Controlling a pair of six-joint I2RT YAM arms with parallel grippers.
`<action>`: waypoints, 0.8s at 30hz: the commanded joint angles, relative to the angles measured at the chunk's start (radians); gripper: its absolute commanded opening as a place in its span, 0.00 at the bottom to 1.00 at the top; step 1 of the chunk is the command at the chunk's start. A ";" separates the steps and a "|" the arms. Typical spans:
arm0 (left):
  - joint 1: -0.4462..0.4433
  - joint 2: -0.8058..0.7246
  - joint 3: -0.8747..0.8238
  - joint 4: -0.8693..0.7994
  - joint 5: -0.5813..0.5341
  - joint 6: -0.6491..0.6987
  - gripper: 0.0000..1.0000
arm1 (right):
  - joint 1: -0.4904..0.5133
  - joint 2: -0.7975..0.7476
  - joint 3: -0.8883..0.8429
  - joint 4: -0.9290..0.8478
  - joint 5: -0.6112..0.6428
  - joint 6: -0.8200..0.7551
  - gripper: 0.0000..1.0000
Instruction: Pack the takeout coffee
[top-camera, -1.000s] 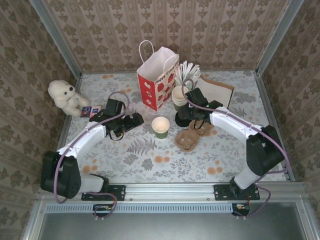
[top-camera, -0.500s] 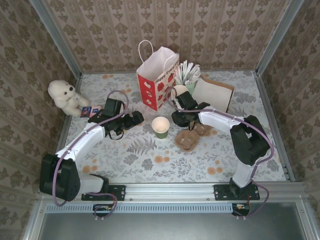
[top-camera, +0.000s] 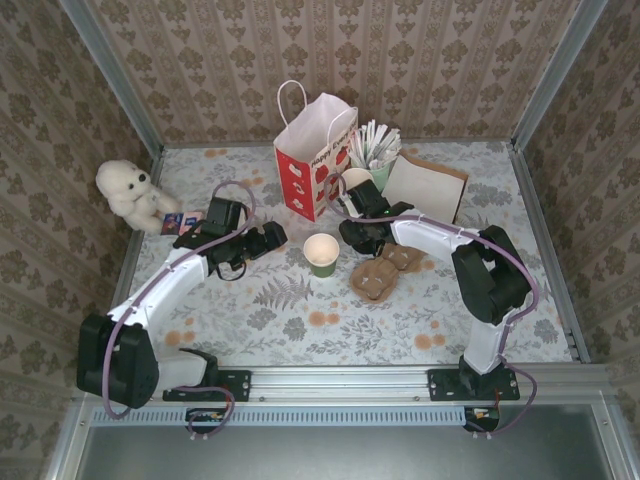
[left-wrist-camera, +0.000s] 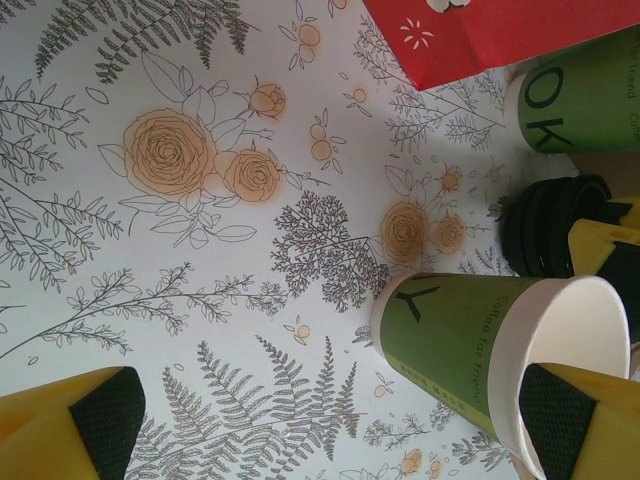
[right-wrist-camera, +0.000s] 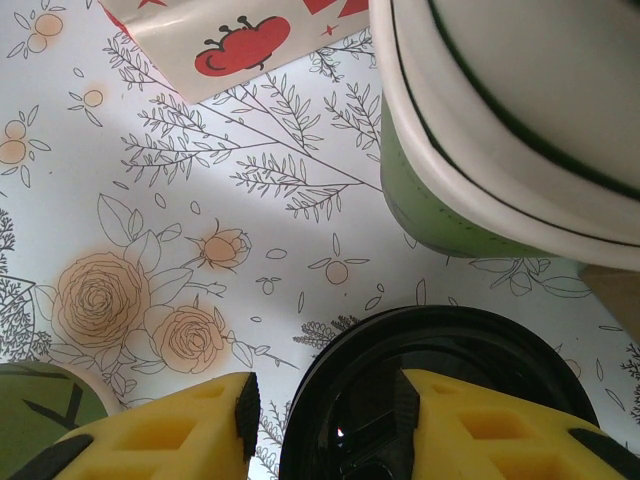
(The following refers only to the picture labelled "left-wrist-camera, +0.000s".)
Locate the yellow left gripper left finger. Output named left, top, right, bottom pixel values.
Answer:
left=0, top=366, right=147, bottom=480

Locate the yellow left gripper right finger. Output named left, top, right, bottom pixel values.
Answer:
left=519, top=361, right=640, bottom=480

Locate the green paper coffee cup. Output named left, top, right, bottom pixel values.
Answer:
left=369, top=272, right=632, bottom=480

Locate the red white paper bag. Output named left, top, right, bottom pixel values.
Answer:
left=359, top=0, right=640, bottom=92

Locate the stack of black cup lids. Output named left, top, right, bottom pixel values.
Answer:
left=499, top=172, right=612, bottom=279

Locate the brown cardboard napkin box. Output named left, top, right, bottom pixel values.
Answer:
left=569, top=151, right=640, bottom=177

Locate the beige paper cup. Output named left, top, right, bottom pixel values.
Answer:
left=503, top=24, right=640, bottom=156

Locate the floral patterned tablecloth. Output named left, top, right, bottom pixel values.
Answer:
left=0, top=0, right=640, bottom=480

